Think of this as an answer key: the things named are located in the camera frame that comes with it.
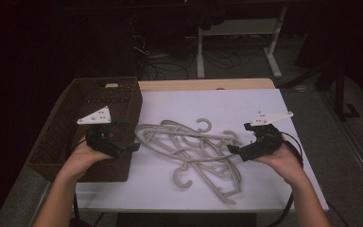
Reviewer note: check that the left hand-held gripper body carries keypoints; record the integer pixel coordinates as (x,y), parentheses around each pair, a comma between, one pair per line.
(98,117)

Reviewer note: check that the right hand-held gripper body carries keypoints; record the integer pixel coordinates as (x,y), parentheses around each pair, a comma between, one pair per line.
(266,140)

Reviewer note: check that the pile of beige plastic hangers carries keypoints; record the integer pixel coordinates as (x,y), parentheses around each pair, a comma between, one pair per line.
(233,133)

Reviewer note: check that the brown wicker basket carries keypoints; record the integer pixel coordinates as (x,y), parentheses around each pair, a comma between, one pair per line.
(60,138)

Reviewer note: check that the person's right hand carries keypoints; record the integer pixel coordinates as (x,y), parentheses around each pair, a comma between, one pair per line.
(283,162)

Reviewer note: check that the person's left hand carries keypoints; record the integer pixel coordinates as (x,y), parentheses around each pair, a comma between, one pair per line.
(82,159)

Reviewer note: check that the white table mat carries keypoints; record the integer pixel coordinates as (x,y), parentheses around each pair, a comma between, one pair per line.
(201,104)

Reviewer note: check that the dark metal stand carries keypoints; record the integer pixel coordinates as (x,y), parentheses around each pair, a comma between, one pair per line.
(340,94)

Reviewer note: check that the white metal table frame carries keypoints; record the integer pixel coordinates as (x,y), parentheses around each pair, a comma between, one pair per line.
(239,26)

